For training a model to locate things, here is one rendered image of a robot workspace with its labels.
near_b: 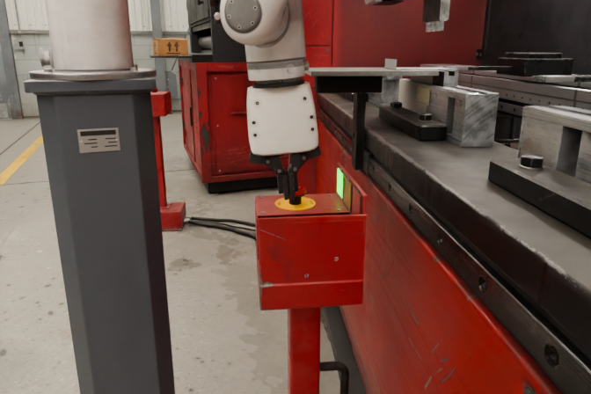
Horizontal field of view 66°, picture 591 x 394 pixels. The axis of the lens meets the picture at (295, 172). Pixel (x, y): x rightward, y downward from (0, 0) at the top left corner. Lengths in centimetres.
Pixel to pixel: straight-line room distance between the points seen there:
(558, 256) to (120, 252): 63
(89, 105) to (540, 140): 63
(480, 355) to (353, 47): 150
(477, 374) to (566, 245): 19
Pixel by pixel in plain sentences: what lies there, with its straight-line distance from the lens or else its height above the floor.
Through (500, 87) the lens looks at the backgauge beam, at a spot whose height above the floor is 95.
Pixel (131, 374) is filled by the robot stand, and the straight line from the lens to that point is 94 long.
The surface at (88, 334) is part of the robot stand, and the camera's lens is 89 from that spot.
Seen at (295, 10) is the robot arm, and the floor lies 109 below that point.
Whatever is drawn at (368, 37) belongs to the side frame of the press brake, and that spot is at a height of 109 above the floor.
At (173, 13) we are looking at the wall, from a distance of 801.
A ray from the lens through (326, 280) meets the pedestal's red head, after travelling 72.
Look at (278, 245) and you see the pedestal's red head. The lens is 68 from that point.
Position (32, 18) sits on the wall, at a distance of 810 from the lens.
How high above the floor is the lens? 105
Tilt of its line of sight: 15 degrees down
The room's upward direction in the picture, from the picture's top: straight up
